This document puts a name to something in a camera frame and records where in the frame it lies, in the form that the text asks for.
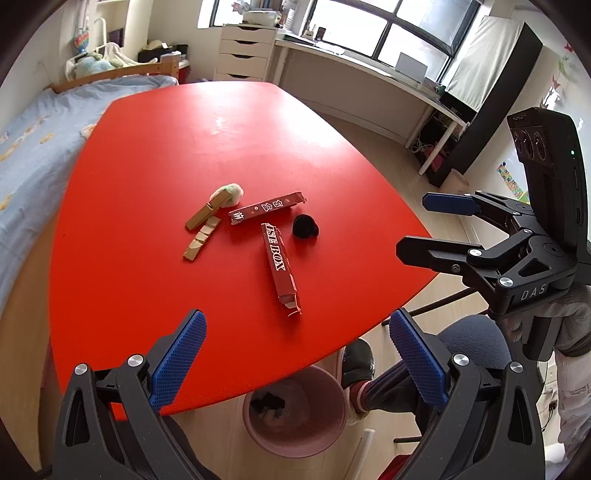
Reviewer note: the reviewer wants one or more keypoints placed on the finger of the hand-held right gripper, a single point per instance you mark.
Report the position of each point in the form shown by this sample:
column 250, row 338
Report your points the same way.
column 448, row 203
column 429, row 251

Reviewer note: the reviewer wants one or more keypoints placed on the long red cardboard box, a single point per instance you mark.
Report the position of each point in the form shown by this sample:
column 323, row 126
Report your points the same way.
column 279, row 265

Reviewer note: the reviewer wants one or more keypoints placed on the grey slipper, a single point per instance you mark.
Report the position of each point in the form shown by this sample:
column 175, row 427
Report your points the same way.
column 358, row 360

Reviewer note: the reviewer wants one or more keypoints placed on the blue bed sheet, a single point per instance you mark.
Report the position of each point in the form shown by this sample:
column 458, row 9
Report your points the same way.
column 32, row 152

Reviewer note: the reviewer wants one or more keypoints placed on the wooden zigzag strip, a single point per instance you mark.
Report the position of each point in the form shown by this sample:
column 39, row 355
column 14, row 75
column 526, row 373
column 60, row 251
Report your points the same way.
column 199, row 239

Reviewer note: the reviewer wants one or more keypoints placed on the white cloth cover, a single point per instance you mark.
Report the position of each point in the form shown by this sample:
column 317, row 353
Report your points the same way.
column 485, row 60

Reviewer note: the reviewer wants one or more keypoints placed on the black cabinet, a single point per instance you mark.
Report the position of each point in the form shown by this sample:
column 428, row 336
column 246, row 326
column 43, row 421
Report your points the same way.
column 494, row 120

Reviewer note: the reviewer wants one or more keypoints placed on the white drawer unit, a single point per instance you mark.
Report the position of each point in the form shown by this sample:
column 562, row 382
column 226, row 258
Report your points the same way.
column 242, row 50

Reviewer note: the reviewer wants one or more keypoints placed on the dark cloth scrap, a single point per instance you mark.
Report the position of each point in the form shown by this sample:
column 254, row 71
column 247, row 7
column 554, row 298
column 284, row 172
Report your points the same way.
column 268, row 400

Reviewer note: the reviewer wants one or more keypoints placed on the pale plush toy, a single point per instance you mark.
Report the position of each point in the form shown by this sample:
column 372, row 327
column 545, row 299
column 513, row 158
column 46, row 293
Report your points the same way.
column 94, row 64

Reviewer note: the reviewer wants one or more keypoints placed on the pink waste bin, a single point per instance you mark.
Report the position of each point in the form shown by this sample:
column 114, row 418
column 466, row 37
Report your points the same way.
column 318, row 431

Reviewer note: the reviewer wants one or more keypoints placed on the short red cardboard box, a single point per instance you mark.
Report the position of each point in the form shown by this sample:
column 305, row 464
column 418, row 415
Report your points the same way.
column 268, row 207

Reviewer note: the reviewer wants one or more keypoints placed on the person's right hand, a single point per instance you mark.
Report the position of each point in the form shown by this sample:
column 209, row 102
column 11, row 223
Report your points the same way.
column 576, row 318

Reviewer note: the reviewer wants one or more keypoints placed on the rainbow heart toy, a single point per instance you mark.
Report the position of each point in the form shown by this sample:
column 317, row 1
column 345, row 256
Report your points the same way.
column 83, row 40

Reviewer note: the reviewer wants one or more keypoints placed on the colourful sticker sheet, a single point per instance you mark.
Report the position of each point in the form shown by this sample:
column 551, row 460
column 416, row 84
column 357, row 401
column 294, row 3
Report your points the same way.
column 510, row 177

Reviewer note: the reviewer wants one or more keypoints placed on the green white crumpled ball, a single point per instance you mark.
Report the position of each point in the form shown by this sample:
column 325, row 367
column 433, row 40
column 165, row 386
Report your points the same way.
column 233, row 193

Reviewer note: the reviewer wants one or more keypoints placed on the red container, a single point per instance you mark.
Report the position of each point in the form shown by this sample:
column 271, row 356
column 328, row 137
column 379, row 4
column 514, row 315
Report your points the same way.
column 183, row 71

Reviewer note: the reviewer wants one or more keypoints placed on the straw hat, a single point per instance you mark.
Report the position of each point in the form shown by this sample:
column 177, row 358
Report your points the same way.
column 155, row 45

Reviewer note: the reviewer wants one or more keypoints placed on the wooden bed frame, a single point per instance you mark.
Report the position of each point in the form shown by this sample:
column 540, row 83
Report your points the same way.
column 115, row 74

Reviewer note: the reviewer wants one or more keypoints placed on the window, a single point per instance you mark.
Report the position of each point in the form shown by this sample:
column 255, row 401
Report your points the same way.
column 360, row 23

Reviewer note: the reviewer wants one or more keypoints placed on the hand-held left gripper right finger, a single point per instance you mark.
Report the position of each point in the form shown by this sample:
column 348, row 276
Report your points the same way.
column 418, row 364

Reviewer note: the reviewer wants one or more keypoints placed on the black metal chair leg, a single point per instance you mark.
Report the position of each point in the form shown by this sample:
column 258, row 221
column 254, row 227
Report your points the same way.
column 434, row 304

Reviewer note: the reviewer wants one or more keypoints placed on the white crumpled tissue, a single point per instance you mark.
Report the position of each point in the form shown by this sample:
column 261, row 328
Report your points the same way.
column 282, row 417

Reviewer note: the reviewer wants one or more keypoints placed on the white desk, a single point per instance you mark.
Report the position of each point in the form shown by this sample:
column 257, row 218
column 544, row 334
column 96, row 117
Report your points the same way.
column 369, row 64

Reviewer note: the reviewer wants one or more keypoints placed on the white table leg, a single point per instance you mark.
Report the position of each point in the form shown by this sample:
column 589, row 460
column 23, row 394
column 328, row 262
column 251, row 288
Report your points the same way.
column 364, row 450

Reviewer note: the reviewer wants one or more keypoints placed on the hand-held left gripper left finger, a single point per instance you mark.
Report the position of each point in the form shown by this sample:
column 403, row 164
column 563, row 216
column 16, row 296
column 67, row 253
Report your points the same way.
column 180, row 360

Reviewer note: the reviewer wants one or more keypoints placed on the black fuzzy ball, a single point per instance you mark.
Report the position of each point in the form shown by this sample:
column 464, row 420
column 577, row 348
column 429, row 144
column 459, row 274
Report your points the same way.
column 304, row 226

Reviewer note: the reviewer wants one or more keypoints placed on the tan wooden strip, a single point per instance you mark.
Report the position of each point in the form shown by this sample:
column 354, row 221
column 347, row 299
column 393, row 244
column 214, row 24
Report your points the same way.
column 205, row 211

